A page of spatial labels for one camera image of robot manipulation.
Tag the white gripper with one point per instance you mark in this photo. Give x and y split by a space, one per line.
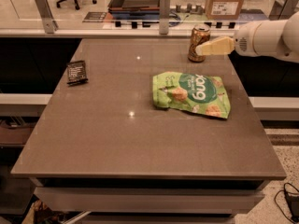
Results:
245 42

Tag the orange soda can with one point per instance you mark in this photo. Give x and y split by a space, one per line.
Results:
200 34

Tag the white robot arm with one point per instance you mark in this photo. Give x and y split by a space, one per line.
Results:
291 38

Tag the dark rxbar chocolate bar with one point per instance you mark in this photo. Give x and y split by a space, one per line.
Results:
76 73

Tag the cardboard box with label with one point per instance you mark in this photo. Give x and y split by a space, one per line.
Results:
223 9

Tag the green snack chip bag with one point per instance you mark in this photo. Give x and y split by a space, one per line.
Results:
193 93

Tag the right metal glass bracket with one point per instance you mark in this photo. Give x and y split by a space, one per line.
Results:
283 9

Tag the metal glass bracket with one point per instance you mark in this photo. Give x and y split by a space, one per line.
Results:
164 17
283 9
49 24

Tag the middle metal glass bracket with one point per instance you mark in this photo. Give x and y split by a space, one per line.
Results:
164 17

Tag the left metal glass bracket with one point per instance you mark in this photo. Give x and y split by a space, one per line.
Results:
49 24

